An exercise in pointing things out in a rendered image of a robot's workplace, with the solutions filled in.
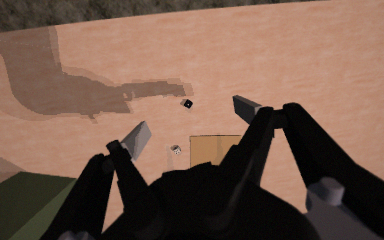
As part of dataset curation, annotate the tan square mat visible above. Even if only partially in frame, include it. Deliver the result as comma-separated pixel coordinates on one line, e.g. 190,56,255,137
191,135,241,167

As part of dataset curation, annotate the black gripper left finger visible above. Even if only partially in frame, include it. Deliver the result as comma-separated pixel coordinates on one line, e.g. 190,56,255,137
39,121,166,240

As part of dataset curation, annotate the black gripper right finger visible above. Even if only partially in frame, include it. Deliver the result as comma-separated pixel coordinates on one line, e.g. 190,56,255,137
195,95,384,240

